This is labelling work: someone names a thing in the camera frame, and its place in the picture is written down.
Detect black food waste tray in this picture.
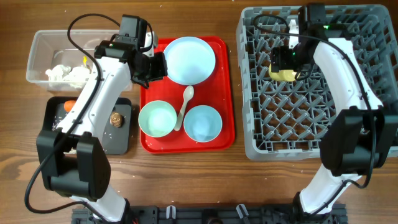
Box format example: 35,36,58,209
42,96,132,155

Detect grey dishwasher rack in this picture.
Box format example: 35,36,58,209
236,5,397,161

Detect brown food lump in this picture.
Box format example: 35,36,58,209
109,111,124,128

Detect yellow plastic cup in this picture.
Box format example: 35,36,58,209
269,65,298,82

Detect orange carrot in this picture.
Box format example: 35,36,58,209
63,100,76,113

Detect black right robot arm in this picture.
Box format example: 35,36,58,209
269,3,397,220

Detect yellow snack wrapper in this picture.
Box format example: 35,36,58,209
83,56,89,67

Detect light blue plate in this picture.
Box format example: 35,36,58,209
163,37,216,86

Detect blue plastic bowl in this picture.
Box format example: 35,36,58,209
183,105,223,142

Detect clear plastic waste bin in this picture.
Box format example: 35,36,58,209
26,29,118,91

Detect white napkin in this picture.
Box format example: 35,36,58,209
63,67,91,88
45,64,72,87

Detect red plastic tray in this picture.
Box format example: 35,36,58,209
140,36,235,154

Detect green plastic bowl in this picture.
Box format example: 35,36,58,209
138,100,177,138

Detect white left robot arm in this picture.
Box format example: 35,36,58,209
34,15,167,223

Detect white plastic spoon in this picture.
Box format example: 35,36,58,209
174,85,194,131

